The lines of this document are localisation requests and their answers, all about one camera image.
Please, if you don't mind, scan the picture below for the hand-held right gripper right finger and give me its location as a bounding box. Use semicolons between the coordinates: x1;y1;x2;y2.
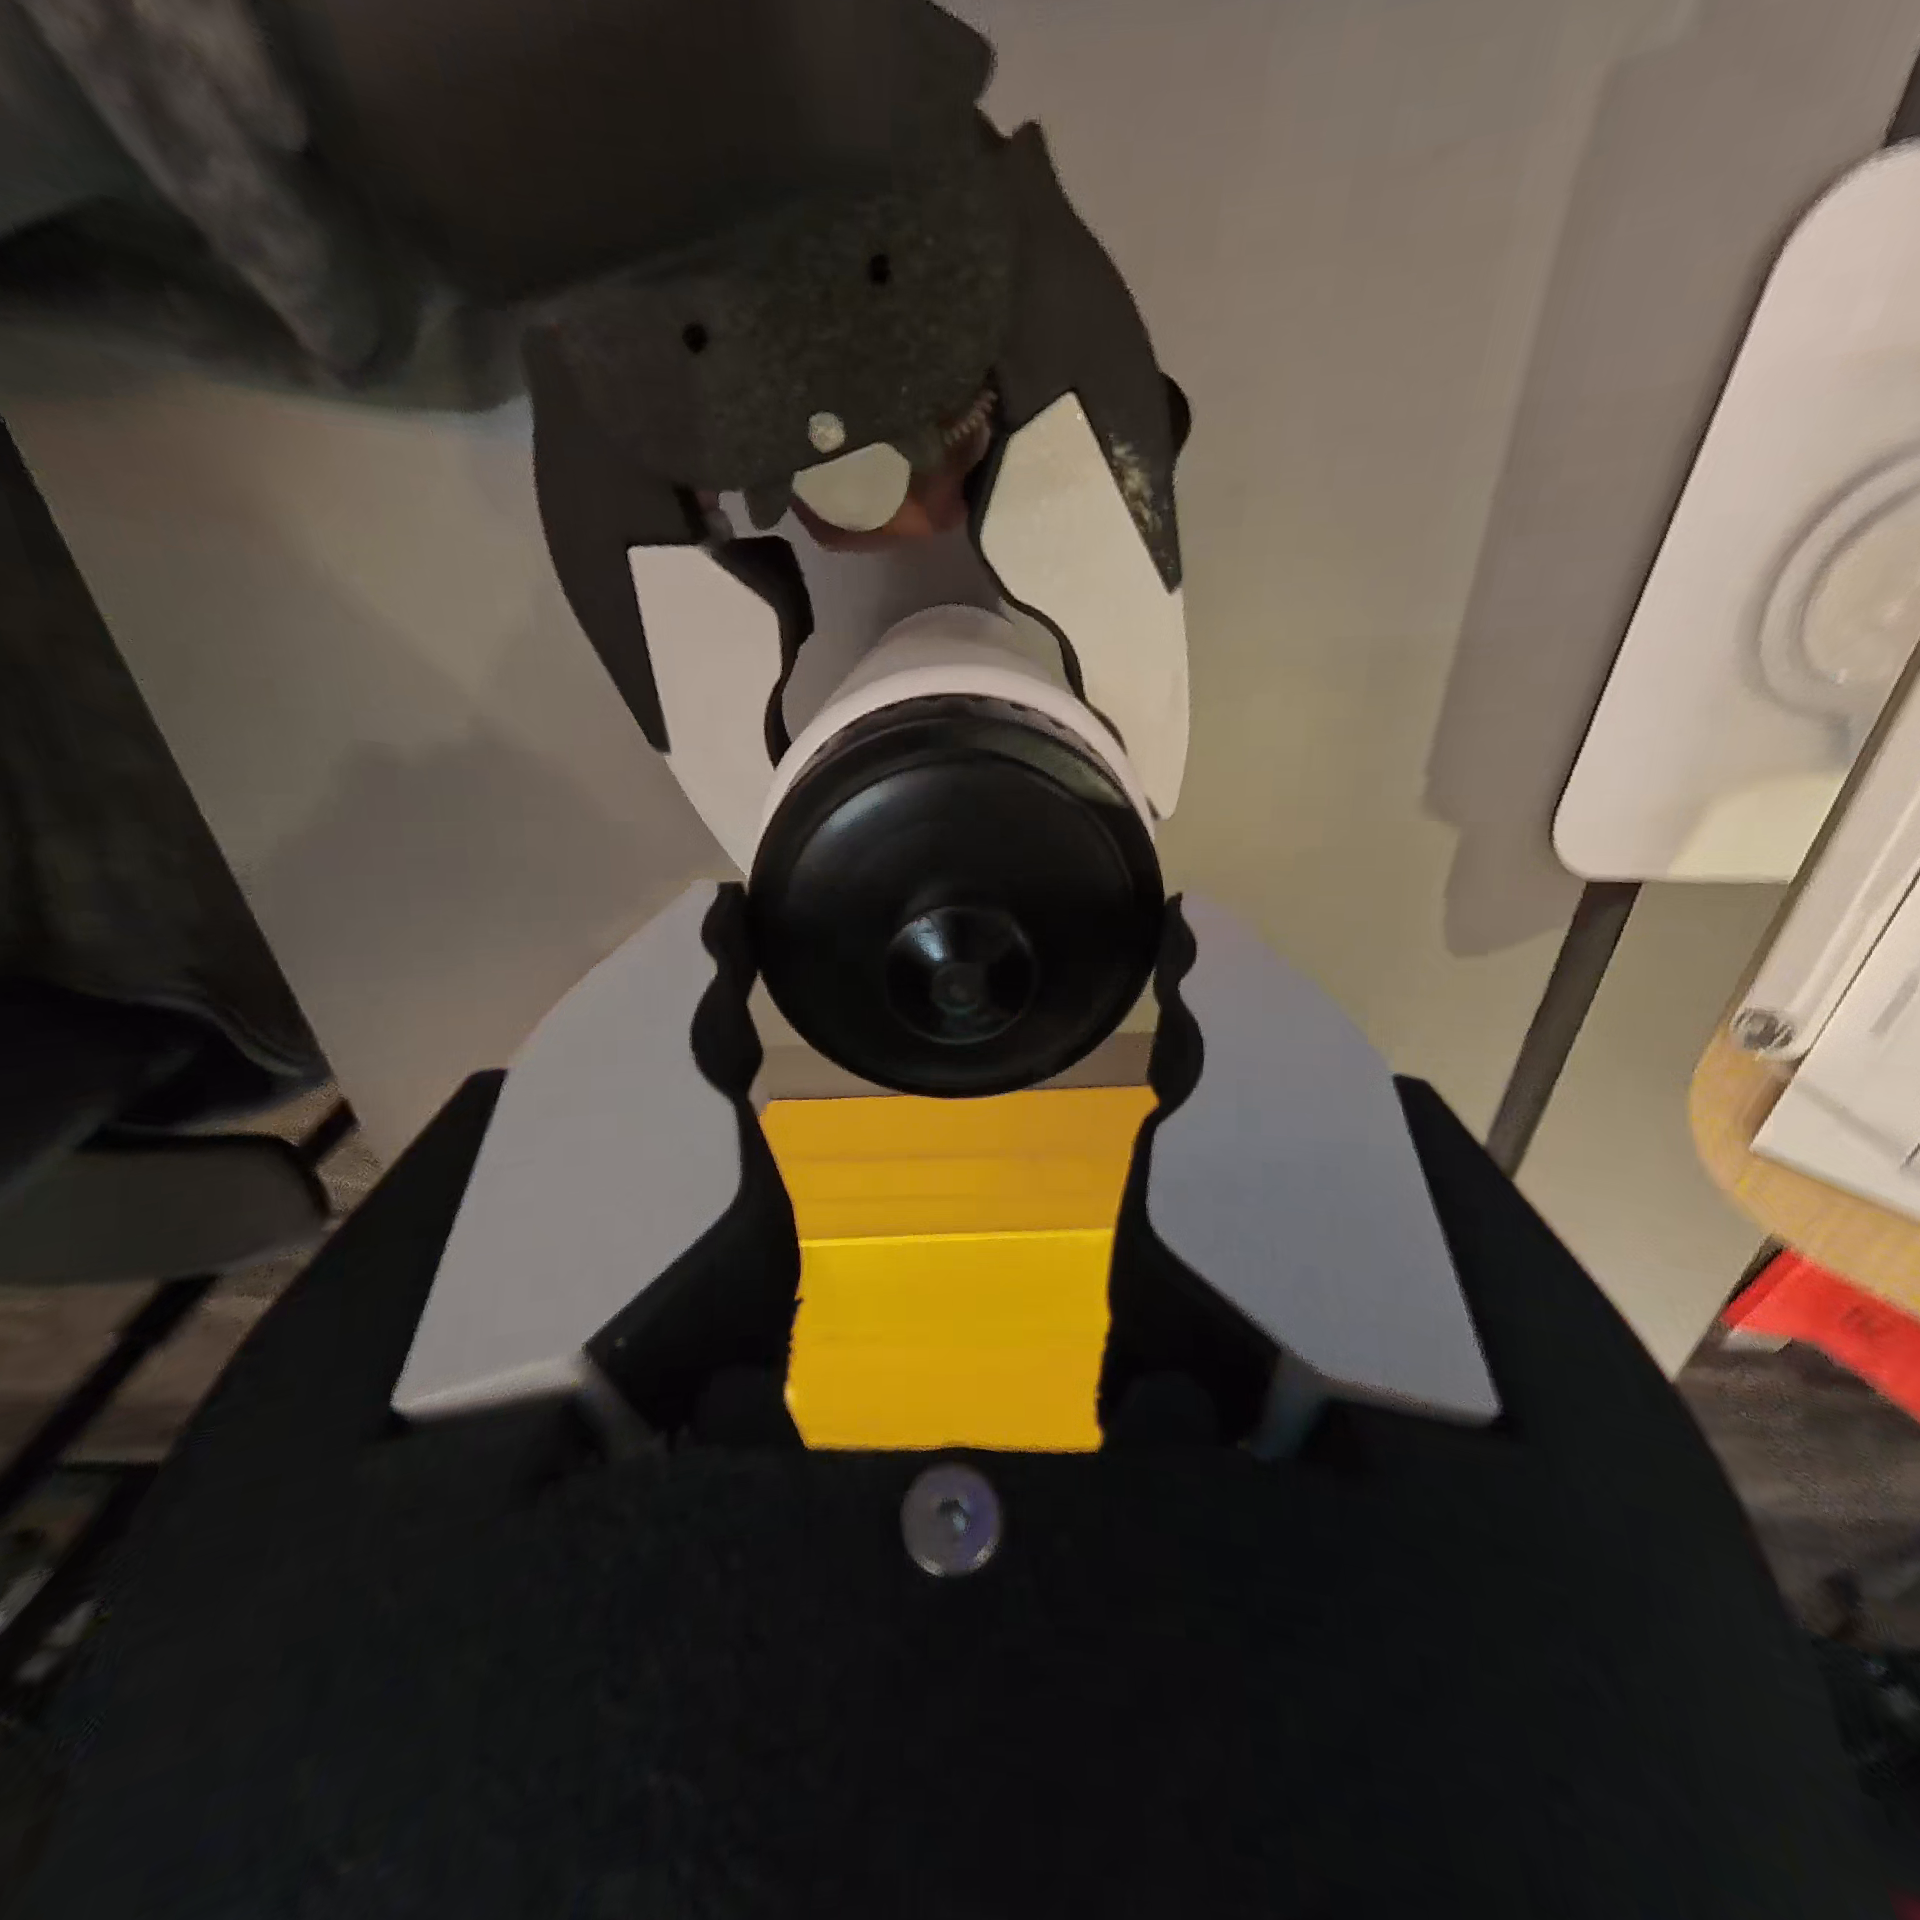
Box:
1098;888;1502;1461

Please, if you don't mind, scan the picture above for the person's left hand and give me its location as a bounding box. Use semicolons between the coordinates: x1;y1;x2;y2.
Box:
778;450;969;554

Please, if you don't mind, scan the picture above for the white plastic bottle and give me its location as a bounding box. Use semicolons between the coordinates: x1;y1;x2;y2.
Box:
768;533;1149;825

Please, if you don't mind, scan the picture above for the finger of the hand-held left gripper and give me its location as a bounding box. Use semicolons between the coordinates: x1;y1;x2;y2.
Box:
626;533;817;880
967;394;1193;825

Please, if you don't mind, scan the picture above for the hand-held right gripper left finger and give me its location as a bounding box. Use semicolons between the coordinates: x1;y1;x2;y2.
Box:
390;882;804;1453

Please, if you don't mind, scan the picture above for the printed instruction sheet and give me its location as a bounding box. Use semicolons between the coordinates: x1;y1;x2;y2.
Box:
1746;809;1920;1179

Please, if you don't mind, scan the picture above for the black bottle lid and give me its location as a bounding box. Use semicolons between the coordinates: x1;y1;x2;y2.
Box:
748;701;1168;1097

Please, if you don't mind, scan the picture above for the orange traffic cone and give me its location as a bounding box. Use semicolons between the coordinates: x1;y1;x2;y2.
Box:
1721;1252;1920;1420

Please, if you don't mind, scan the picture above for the yellow plastic bin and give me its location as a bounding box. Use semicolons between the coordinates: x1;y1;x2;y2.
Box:
757;1083;1161;1453

